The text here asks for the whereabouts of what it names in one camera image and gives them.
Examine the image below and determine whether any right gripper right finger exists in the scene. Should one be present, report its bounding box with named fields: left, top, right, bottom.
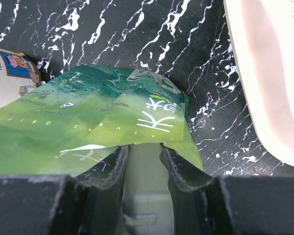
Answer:
left=160, top=144, right=238, bottom=235

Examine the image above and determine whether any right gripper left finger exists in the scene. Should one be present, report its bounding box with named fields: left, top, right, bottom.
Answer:
left=48, top=145, right=129, bottom=235

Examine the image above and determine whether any green litter bag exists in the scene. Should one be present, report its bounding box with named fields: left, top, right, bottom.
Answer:
left=0, top=65, right=203, bottom=176

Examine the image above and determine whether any beige litter box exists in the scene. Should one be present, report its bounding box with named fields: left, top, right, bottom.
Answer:
left=224, top=0, right=294, bottom=166

